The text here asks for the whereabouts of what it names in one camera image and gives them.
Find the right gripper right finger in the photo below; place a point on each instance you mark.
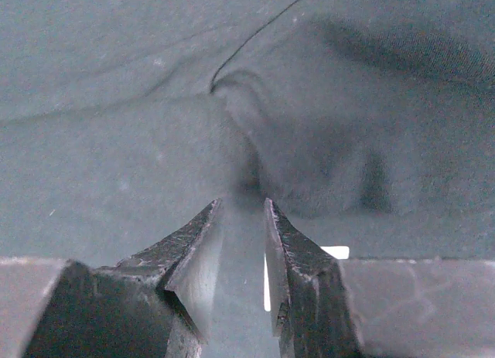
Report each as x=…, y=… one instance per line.
x=310, y=308

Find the black t-shirt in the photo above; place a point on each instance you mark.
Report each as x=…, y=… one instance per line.
x=370, y=122

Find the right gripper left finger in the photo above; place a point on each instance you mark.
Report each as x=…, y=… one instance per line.
x=182, y=268

